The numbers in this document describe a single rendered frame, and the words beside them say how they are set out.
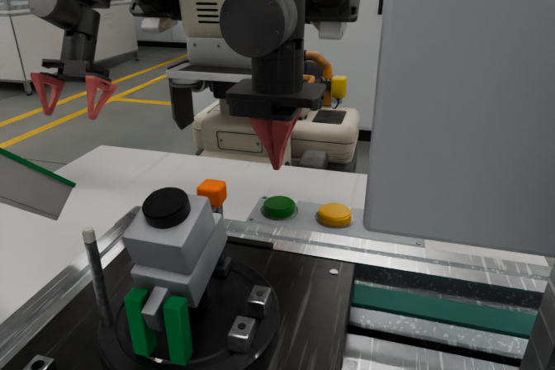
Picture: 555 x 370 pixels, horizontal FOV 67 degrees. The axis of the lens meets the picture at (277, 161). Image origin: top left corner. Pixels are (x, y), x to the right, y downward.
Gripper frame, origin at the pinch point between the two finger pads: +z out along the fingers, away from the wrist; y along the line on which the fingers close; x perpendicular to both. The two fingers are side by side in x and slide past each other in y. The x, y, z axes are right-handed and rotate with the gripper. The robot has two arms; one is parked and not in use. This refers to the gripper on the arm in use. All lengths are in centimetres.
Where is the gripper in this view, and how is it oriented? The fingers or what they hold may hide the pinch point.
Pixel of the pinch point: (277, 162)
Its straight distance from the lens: 50.8
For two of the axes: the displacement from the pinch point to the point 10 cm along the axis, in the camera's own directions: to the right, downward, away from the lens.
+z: 0.0, 9.1, 4.2
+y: 9.7, 1.1, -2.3
